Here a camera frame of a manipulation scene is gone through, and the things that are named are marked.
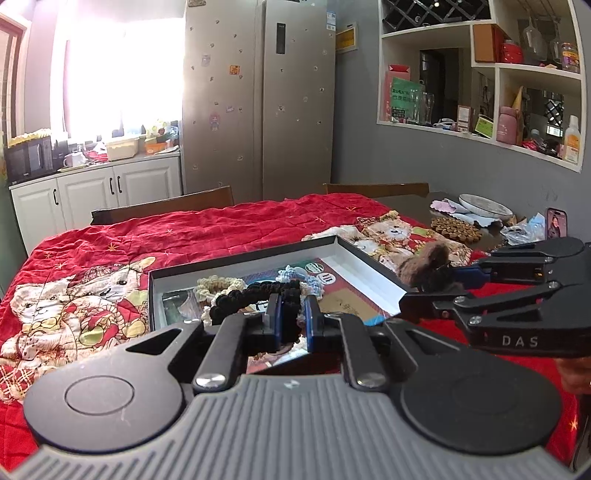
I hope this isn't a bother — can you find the wooden chair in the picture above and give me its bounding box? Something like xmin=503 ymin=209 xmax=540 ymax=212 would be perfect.
xmin=90 ymin=185 xmax=235 ymax=226
xmin=322 ymin=182 xmax=431 ymax=200

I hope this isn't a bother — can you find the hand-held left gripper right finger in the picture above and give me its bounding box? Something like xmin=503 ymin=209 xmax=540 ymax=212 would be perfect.
xmin=302 ymin=294 xmax=446 ymax=392

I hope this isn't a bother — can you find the green sign card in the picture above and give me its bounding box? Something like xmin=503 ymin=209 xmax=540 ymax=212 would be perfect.
xmin=390 ymin=77 xmax=426 ymax=123

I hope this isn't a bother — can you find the orange box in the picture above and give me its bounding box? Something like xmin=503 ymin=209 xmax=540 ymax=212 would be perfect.
xmin=473 ymin=23 xmax=500 ymax=64

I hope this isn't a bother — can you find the smartphone with photo case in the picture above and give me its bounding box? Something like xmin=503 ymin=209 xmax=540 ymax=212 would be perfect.
xmin=546 ymin=208 xmax=570 ymax=241

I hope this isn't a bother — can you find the yellow wall notice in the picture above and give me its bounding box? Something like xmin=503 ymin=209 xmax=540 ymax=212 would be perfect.
xmin=335 ymin=25 xmax=360 ymax=52

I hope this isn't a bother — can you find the silver double-door refrigerator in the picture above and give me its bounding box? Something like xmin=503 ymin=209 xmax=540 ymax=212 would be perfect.
xmin=181 ymin=0 xmax=336 ymax=205

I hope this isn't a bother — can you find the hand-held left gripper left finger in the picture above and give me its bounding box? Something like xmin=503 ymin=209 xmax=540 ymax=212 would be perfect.
xmin=124 ymin=294 xmax=284 ymax=394

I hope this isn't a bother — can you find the person's right hand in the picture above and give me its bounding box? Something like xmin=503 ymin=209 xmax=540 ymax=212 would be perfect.
xmin=556 ymin=357 xmax=591 ymax=398

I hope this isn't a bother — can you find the cream crochet scrunchie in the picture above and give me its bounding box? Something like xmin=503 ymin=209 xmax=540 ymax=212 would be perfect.
xmin=195 ymin=275 xmax=246 ymax=306

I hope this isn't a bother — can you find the pink bottle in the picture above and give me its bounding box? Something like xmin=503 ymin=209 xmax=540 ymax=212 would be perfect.
xmin=498 ymin=106 xmax=519 ymax=144

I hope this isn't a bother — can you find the white round plate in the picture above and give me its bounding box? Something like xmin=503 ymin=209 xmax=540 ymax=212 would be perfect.
xmin=458 ymin=193 xmax=514 ymax=219

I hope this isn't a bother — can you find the red printed blanket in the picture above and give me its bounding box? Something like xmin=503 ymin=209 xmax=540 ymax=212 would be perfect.
xmin=0 ymin=193 xmax=583 ymax=468

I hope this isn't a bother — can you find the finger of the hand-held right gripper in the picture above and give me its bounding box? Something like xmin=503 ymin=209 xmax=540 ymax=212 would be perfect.
xmin=399 ymin=281 xmax=560 ymax=330
xmin=450 ymin=237 xmax=586 ymax=289

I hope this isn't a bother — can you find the white bottle orange label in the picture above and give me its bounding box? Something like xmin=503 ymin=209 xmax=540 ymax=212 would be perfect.
xmin=563 ymin=115 xmax=582 ymax=165

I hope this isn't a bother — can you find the white kitchen cabinet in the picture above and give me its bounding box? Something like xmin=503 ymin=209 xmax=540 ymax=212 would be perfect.
xmin=9 ymin=154 xmax=184 ymax=257

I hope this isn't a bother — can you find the black shallow tray box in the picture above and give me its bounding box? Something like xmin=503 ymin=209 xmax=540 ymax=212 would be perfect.
xmin=148 ymin=234 xmax=413 ymax=376

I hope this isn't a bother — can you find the cream plastic basket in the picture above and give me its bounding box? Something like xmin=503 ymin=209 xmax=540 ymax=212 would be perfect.
xmin=105 ymin=138 xmax=140 ymax=161

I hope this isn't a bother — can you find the light blue crochet scrunchie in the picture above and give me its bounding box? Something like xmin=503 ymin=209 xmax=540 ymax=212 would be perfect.
xmin=276 ymin=265 xmax=325 ymax=297

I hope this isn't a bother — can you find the pink gift box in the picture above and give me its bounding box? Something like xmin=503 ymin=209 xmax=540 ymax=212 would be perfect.
xmin=386 ymin=64 xmax=413 ymax=123

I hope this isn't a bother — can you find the wooden bead trivet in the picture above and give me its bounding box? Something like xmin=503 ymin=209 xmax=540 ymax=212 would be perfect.
xmin=430 ymin=216 xmax=484 ymax=244

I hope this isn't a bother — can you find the white wall shelf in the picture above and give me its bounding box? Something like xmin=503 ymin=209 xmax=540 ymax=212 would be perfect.
xmin=376 ymin=0 xmax=587 ymax=174

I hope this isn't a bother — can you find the black bead bracelet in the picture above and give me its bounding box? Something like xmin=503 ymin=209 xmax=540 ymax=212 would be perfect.
xmin=209 ymin=280 xmax=303 ymax=325

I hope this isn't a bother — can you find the black microwave oven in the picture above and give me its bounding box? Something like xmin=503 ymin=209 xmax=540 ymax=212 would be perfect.
xmin=4 ymin=135 xmax=54 ymax=184

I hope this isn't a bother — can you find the brown fuzzy scrunchie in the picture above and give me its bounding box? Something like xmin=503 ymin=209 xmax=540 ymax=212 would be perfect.
xmin=398 ymin=242 xmax=468 ymax=295

